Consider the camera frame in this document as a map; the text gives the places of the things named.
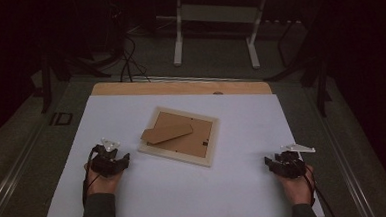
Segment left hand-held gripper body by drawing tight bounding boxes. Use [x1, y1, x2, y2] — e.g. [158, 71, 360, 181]
[88, 136, 122, 179]

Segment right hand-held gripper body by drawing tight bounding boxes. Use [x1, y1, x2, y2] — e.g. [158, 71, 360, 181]
[272, 142, 318, 180]

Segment wooden picture frame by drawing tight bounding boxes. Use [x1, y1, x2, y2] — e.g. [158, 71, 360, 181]
[135, 102, 223, 171]

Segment person's left hand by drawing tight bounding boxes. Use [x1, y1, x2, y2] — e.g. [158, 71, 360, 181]
[83, 161, 124, 196]

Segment person's right hand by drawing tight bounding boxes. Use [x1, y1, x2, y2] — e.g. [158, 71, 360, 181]
[276, 164, 316, 207]

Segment black floor socket plate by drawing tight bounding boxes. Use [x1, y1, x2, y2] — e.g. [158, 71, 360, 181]
[49, 111, 75, 127]

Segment black metal stand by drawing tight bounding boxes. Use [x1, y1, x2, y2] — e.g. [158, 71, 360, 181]
[37, 42, 114, 114]
[260, 14, 335, 121]

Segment metal floor strip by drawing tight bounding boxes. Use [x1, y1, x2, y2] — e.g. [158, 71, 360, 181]
[130, 69, 264, 90]

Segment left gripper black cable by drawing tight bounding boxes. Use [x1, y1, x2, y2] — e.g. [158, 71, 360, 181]
[79, 148, 102, 207]

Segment metal floor rail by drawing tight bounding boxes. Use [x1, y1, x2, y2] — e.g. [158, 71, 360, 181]
[0, 122, 50, 217]
[315, 112, 378, 217]

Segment black floor cables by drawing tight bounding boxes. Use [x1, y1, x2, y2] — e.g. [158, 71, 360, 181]
[116, 34, 153, 85]

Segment white metal desk frame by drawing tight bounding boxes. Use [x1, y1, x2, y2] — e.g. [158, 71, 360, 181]
[169, 0, 310, 73]

